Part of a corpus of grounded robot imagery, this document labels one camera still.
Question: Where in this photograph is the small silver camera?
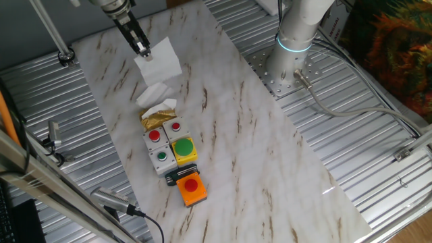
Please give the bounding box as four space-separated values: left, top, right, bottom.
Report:
47 120 63 148

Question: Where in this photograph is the grey box small red button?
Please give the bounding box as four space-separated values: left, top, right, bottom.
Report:
162 116 192 143

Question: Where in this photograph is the aluminium profile with bracket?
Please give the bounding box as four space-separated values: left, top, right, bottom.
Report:
392 129 432 163

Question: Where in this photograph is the black flat device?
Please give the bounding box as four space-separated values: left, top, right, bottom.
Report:
12 198 47 243

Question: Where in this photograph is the marble pattern table mat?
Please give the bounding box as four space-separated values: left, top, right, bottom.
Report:
71 0 373 243

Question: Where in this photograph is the black keyboard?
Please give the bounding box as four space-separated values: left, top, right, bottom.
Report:
0 182 17 243

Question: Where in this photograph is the thick grey cable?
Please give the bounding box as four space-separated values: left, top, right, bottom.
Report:
292 68 427 135

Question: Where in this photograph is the orange tube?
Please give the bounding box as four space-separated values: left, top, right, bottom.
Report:
0 90 22 146

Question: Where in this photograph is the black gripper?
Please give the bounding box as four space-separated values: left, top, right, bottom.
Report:
112 12 154 63

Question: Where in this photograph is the black camera cable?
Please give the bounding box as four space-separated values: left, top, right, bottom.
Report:
126 205 165 243

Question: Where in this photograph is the camera clamp stand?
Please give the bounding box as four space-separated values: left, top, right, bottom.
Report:
40 137 76 169

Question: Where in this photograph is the grey box red mushroom button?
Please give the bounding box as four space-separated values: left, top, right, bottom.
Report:
142 126 170 153

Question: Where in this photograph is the orange box red button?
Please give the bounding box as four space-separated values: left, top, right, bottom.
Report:
175 171 209 208

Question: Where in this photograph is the colourful patterned cloth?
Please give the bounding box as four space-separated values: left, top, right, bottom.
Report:
338 0 432 124

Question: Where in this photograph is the silver robot mounting plate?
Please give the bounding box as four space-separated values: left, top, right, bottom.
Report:
244 45 324 99

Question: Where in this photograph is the aluminium camera pole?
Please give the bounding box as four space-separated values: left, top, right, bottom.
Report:
28 0 78 69

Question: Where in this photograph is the aluminium frame beam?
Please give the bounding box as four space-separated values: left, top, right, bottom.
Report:
0 128 142 243

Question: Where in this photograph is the grey box green button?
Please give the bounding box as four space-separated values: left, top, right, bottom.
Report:
148 144 179 177

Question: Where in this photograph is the white printed cardboard box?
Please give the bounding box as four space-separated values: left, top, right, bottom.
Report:
319 0 355 45

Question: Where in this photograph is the yellow box green mushroom button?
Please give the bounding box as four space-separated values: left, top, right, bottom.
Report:
171 136 199 167

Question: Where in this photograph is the black hex key set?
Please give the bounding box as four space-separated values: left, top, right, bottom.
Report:
164 163 201 188

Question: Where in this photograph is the gold tissue pack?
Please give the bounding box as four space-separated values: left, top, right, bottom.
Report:
138 107 178 133

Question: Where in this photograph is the large silver camera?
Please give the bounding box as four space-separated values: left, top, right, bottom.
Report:
90 186 138 217

